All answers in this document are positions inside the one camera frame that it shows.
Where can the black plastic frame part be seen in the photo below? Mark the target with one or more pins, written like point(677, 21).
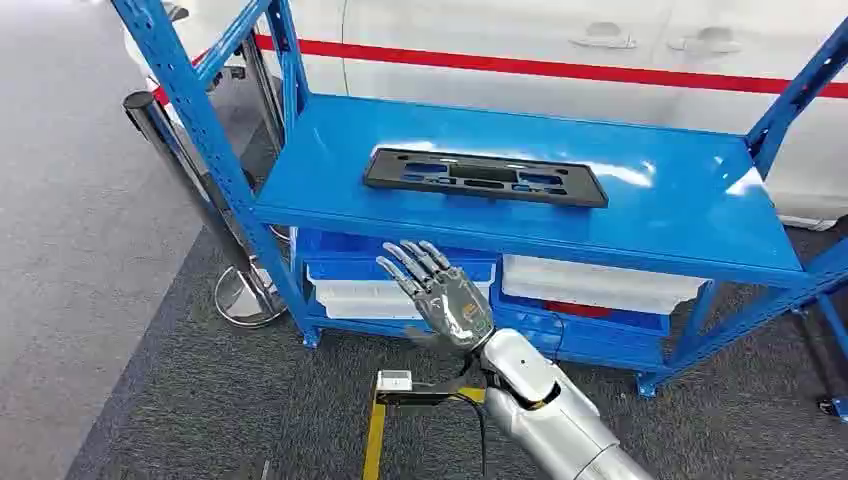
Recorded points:
point(576, 192)

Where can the white car with red stripe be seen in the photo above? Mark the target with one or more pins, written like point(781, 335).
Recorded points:
point(530, 33)

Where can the chrome stanchion post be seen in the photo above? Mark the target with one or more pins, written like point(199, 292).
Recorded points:
point(199, 192)
point(262, 86)

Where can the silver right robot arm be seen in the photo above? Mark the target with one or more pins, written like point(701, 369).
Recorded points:
point(556, 417)

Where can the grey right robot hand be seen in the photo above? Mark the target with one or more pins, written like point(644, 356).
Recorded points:
point(457, 308)

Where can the blue storage bin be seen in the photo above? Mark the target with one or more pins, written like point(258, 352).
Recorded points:
point(344, 268)
point(636, 321)

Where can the yellow floor tape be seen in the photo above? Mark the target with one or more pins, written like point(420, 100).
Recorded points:
point(374, 444)

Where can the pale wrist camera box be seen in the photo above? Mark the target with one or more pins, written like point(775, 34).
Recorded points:
point(394, 381)

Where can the white storage bin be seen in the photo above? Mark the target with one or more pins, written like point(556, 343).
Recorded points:
point(596, 281)
point(358, 301)

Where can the blue metal shelf rack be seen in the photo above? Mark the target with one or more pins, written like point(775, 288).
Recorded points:
point(662, 218)

